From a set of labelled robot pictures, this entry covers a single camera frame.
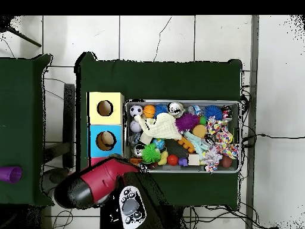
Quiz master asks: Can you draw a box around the small soccer ball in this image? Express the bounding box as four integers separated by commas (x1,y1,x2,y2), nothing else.
129,104,144,118

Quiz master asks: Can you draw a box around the blue spiky ball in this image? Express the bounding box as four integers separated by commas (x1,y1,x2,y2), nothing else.
204,104,223,121

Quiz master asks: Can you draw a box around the purple plastic cup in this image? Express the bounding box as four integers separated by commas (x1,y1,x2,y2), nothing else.
0,166,23,184

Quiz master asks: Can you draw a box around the wooden box with three holes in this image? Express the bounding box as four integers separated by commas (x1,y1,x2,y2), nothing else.
87,91,126,167

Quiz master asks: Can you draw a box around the cream knitted cloth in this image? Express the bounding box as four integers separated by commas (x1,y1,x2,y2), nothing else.
134,112,183,146

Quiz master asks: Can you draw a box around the small orange basketball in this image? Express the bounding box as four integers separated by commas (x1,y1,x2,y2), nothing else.
142,104,157,119

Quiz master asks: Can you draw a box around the green fuzzy toy with eyes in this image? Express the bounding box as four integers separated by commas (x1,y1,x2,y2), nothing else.
141,143,163,165

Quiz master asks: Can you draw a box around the black tripod leg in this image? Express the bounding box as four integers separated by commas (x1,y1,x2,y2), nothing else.
0,16,43,48

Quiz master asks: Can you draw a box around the colourful patterned cloth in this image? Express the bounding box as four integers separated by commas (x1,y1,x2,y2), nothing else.
200,118,241,173

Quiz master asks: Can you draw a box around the black floor cable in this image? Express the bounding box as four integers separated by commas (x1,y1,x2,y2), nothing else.
242,133,305,143

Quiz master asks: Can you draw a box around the plain wooden cube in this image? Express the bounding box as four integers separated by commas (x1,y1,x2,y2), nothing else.
188,153,201,167

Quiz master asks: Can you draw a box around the clear mesh bin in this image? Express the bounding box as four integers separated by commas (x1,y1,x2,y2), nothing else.
124,99,241,174

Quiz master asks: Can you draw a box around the green cloth side table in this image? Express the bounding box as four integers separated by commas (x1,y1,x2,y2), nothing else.
0,52,54,208

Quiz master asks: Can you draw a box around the small red ball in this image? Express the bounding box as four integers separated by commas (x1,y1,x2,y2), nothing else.
166,154,179,167

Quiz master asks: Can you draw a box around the purple spiky ball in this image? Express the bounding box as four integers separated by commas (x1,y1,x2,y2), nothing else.
175,113,201,132

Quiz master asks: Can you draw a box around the orange foam ball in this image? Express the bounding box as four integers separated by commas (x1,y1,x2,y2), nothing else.
192,124,208,139

